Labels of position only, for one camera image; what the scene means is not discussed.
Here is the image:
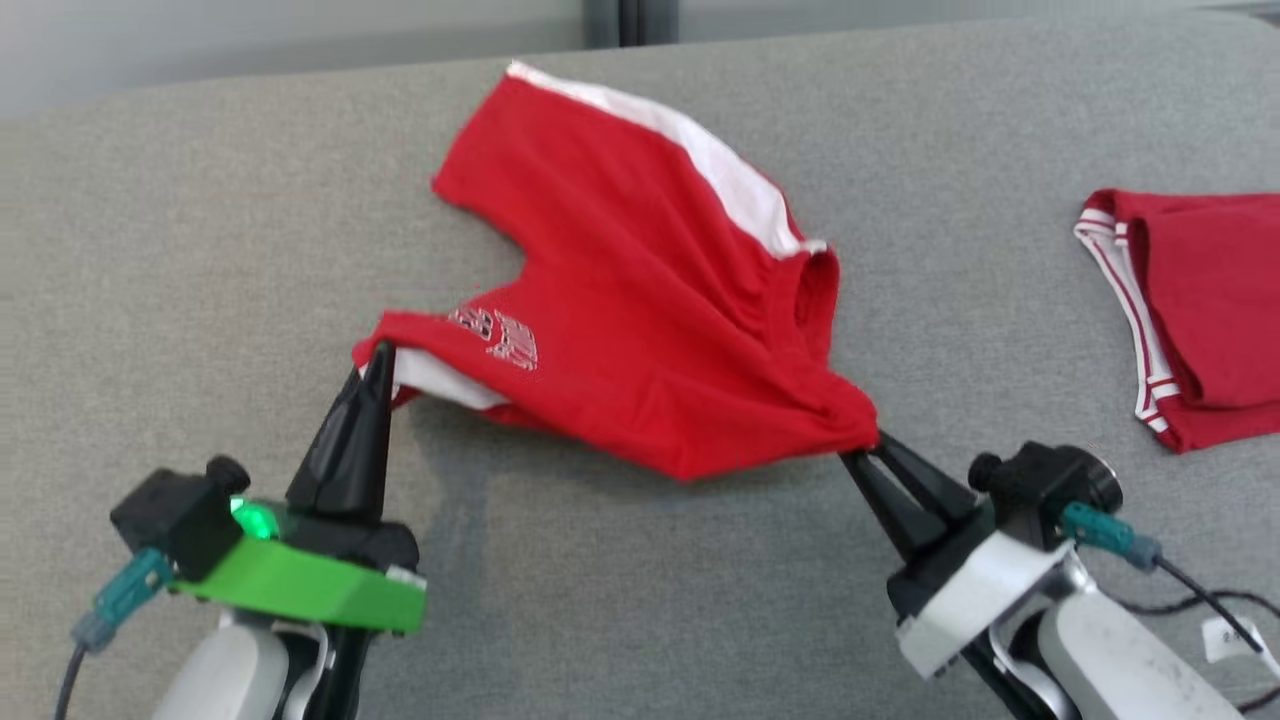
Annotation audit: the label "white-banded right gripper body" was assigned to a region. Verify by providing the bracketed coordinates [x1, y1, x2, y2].
[886, 509, 1092, 682]

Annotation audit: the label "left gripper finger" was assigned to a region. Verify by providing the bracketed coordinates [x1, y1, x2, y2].
[285, 341, 388, 523]
[354, 344, 398, 528]

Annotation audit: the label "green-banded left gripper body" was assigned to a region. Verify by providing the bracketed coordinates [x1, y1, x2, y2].
[166, 498, 429, 637]

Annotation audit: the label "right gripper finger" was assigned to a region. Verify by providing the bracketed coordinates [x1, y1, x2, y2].
[874, 431, 992, 527]
[838, 451, 952, 562]

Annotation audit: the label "red shorts with white stripes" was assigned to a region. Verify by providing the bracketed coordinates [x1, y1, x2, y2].
[352, 60, 882, 484]

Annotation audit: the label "red jersey with white sleeves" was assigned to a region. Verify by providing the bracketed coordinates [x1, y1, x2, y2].
[1073, 188, 1280, 455]

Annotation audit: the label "left cable with teal plug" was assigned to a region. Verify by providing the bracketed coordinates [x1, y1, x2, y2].
[54, 547, 177, 720]

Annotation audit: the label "white right cable tag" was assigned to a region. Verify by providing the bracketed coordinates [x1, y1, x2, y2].
[1200, 614, 1280, 683]

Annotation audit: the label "grey partition post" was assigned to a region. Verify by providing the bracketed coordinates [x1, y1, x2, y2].
[583, 0, 623, 50]
[622, 0, 681, 47]

